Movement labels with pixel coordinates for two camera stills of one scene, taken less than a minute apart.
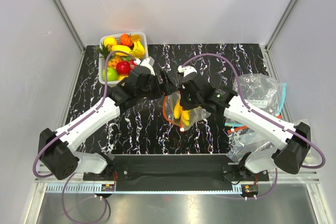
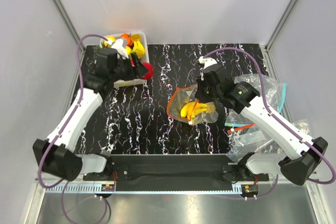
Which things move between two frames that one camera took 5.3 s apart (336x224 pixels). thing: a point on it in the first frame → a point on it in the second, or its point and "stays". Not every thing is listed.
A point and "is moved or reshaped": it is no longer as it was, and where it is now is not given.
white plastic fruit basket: [102, 41] stays
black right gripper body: [189, 102] → [205, 94]
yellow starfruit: [138, 51] stays
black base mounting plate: [214, 168] stays
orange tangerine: [126, 39] stays
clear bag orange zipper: [176, 115] is moved or reshaped
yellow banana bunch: [180, 113] is moved or reshaped
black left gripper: [164, 89] → [137, 72]
